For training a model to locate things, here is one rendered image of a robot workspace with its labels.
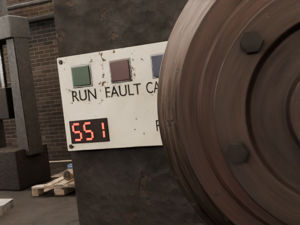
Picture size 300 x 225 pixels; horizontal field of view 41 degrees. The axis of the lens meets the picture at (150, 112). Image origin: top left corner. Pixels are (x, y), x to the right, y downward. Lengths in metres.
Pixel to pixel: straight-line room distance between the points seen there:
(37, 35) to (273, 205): 7.77
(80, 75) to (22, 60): 5.15
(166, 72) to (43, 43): 7.49
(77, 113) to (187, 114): 0.29
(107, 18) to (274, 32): 0.39
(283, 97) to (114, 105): 0.36
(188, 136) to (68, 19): 0.38
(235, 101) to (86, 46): 0.40
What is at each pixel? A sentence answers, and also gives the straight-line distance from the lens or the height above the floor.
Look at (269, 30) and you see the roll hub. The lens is 0.45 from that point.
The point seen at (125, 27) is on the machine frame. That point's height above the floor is 1.28.
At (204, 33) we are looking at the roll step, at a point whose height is 1.22.
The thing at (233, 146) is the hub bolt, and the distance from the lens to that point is 0.45.
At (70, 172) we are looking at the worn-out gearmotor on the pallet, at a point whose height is 0.27.
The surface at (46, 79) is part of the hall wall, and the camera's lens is 7.99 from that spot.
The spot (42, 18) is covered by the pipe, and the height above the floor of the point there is 2.69.
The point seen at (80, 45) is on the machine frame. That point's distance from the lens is 0.79.
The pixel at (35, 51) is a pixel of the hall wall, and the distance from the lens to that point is 8.12.
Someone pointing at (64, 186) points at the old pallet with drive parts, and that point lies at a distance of 5.09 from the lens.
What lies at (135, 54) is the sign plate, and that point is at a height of 1.23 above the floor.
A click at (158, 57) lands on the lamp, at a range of 0.70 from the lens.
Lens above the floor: 1.16
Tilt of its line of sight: 3 degrees down
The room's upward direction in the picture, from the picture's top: 6 degrees counter-clockwise
